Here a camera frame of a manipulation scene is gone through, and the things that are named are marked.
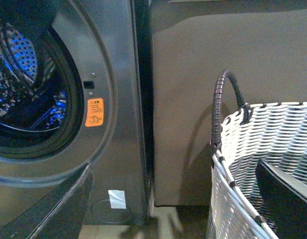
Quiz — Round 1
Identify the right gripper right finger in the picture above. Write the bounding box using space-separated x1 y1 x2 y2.
256 160 307 239

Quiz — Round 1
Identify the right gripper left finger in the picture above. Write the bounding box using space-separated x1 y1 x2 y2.
0 163 94 239

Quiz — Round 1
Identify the grey front-load washing machine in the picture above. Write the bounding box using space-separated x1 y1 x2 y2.
0 0 153 226

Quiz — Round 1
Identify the white square sticker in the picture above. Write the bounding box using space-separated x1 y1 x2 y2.
108 190 127 209

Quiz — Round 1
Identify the white woven laundry basket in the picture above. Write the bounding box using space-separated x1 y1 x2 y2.
206 102 307 239

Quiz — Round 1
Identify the orange warning sticker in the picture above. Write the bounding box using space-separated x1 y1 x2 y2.
85 98 104 127

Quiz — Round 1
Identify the black basket handle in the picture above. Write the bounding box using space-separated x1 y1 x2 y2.
210 70 253 151

